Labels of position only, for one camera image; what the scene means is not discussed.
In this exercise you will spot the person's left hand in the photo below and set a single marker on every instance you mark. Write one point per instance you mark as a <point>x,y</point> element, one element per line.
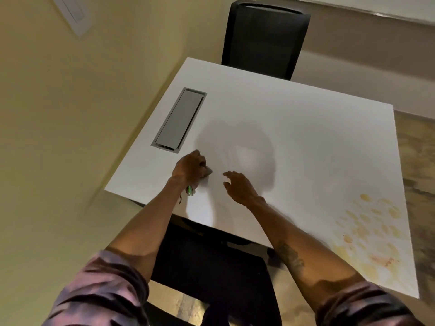
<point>185,169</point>

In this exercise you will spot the person's right hand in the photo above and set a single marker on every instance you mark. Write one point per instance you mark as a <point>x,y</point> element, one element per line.
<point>243,190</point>

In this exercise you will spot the person's left fingers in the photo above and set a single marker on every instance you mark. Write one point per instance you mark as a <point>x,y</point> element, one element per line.
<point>200,161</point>

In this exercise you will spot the person's right thumb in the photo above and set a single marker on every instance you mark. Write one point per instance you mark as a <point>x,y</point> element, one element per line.
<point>228,185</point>

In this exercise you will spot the small grey cloth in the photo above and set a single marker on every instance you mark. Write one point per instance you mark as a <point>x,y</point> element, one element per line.
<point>208,171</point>

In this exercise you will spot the person's left forearm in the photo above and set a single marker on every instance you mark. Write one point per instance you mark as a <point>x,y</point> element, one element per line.
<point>153,224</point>

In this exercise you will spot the person's right forearm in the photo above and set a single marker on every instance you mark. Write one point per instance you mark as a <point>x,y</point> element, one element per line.
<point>295,247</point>

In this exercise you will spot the green thread wristband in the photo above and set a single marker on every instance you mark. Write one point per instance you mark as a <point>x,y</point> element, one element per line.
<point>190,190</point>

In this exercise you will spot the black seat chair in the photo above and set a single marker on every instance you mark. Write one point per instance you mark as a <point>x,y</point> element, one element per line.
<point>217,268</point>

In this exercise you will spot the black mesh office chair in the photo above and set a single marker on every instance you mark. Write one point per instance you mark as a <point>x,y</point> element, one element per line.
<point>263,40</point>

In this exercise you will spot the person's left purple sleeve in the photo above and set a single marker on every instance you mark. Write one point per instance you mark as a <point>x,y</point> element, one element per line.
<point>98,291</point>

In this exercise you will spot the person's purple sleeve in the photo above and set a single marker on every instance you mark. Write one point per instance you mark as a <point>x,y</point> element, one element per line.
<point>98,291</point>
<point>367,307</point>

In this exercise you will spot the person's right purple sleeve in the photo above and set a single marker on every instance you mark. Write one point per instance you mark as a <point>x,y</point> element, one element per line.
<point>367,307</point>

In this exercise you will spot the white wall plate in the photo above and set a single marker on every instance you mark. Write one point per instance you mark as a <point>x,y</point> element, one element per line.
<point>73,13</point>

